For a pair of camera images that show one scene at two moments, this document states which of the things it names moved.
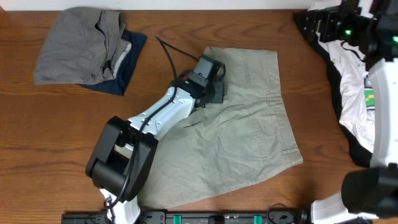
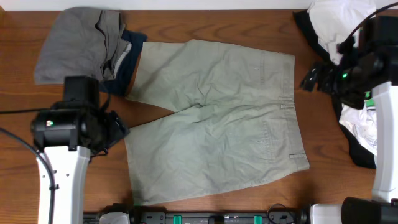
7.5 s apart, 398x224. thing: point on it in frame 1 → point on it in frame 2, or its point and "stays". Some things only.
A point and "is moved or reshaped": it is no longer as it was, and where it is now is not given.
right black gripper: (329, 15) → (326, 71)
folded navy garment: (117, 85) stays
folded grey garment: (82, 45) stays
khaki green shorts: (220, 149) is moved or reshaped
